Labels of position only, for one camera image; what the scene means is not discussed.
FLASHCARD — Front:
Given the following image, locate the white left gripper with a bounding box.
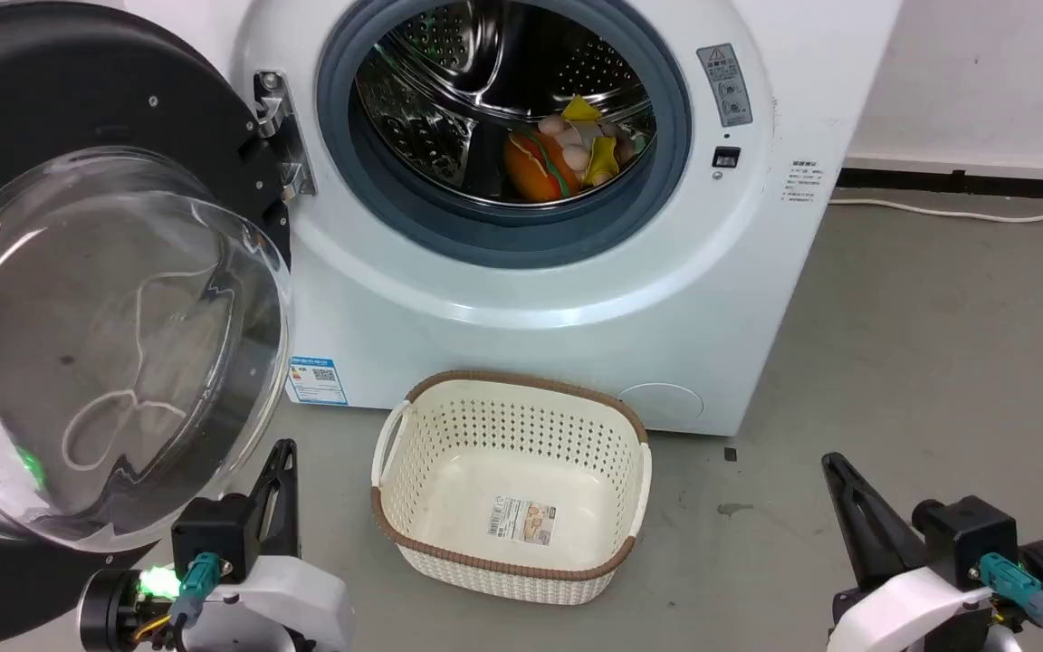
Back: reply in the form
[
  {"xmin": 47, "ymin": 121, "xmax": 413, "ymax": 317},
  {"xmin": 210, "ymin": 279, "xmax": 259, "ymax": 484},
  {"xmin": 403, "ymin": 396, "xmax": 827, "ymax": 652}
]
[{"xmin": 177, "ymin": 439, "xmax": 356, "ymax": 652}]

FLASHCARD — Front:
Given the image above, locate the perforated steel drum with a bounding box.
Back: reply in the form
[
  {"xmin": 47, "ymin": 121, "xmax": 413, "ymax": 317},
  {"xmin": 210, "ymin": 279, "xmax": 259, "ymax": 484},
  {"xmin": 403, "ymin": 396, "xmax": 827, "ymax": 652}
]
[{"xmin": 354, "ymin": 0, "xmax": 658, "ymax": 206}]

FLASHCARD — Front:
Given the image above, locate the cream laundry basket brown rim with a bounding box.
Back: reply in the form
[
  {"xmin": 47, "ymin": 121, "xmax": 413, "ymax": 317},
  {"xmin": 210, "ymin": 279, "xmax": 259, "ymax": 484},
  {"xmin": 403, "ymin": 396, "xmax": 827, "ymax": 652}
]
[{"xmin": 370, "ymin": 369, "xmax": 653, "ymax": 606}]

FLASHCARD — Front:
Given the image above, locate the round white filter cover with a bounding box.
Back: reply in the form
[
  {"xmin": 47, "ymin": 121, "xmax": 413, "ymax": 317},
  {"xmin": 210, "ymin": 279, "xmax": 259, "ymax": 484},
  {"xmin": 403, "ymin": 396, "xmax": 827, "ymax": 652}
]
[{"xmin": 617, "ymin": 382, "xmax": 705, "ymax": 427}]

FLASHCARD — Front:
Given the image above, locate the right cable with teal plug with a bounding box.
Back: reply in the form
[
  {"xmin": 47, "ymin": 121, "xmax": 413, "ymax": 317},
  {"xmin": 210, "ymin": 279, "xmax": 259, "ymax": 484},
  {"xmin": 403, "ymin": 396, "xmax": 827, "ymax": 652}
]
[{"xmin": 979, "ymin": 552, "xmax": 1043, "ymax": 652}]

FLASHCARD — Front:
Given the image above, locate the doll with yellow clothes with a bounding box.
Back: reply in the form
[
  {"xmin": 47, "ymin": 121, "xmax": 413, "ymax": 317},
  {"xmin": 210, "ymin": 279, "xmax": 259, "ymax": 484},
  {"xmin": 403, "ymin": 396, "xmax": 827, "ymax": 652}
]
[{"xmin": 537, "ymin": 95, "xmax": 649, "ymax": 188}]

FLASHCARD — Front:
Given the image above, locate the paper product label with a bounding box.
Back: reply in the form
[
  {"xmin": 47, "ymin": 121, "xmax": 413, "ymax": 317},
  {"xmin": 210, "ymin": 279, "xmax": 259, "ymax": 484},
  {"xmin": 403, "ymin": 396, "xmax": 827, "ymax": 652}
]
[{"xmin": 486, "ymin": 495, "xmax": 557, "ymax": 545}]

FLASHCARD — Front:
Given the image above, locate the grey warning sticker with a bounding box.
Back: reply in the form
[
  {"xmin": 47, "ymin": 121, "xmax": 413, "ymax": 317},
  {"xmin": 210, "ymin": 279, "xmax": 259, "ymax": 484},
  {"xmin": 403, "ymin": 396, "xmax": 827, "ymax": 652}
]
[{"xmin": 697, "ymin": 43, "xmax": 753, "ymax": 128}]

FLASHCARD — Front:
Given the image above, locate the blue energy label sticker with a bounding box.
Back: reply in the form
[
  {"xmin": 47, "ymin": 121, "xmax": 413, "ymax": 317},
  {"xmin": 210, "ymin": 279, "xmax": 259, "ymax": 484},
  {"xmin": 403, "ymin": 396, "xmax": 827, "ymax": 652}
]
[{"xmin": 287, "ymin": 356, "xmax": 349, "ymax": 407}]

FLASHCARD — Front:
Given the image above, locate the black baseboard strip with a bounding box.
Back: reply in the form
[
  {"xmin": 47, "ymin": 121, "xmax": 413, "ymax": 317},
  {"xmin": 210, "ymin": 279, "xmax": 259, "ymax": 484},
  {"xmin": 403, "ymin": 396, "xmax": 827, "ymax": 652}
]
[{"xmin": 837, "ymin": 168, "xmax": 1043, "ymax": 202}]

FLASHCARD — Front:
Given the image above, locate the black washer door with glass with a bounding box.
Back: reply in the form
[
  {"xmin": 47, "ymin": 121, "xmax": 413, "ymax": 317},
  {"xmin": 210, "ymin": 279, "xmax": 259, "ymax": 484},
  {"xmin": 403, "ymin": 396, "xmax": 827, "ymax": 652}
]
[{"xmin": 0, "ymin": 0, "xmax": 305, "ymax": 649}]

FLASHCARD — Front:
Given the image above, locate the white front-load washing machine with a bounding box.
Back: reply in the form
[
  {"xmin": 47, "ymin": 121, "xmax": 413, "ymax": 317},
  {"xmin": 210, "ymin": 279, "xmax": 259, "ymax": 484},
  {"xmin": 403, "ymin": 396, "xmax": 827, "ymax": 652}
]
[{"xmin": 123, "ymin": 0, "xmax": 903, "ymax": 437}]

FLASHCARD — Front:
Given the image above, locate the white floor cable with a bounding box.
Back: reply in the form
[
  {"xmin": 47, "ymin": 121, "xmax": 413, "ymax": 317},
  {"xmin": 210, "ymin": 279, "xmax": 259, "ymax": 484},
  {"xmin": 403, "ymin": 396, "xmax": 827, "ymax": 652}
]
[{"xmin": 828, "ymin": 197, "xmax": 1043, "ymax": 224}]

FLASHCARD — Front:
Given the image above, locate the metal door hinge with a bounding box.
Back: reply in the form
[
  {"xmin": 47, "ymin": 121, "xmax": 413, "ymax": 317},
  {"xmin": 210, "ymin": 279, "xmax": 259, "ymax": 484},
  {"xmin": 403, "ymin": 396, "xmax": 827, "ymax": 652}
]
[{"xmin": 253, "ymin": 71, "xmax": 318, "ymax": 202}]

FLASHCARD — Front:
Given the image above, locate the left cable with teal plug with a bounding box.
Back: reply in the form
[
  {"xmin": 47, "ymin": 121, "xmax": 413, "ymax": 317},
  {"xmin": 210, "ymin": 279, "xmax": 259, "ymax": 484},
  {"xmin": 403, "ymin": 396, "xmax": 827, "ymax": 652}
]
[{"xmin": 167, "ymin": 552, "xmax": 220, "ymax": 652}]

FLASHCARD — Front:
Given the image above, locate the cable with teal plug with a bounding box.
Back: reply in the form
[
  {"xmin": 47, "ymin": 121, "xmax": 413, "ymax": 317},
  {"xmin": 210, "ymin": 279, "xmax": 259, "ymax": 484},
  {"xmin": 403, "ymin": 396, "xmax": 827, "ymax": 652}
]
[
  {"xmin": 979, "ymin": 552, "xmax": 1043, "ymax": 652},
  {"xmin": 167, "ymin": 552, "xmax": 220, "ymax": 652}
]

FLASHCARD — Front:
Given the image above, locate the orange burger plush toy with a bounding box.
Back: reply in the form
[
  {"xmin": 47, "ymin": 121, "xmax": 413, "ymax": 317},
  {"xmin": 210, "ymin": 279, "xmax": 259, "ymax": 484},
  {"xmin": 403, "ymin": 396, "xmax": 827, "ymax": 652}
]
[{"xmin": 503, "ymin": 129, "xmax": 582, "ymax": 202}]

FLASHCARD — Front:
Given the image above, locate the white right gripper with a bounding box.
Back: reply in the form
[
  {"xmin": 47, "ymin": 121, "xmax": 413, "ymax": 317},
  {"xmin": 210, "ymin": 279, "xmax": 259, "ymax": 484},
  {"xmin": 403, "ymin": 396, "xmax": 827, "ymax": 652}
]
[{"xmin": 821, "ymin": 452, "xmax": 995, "ymax": 652}]

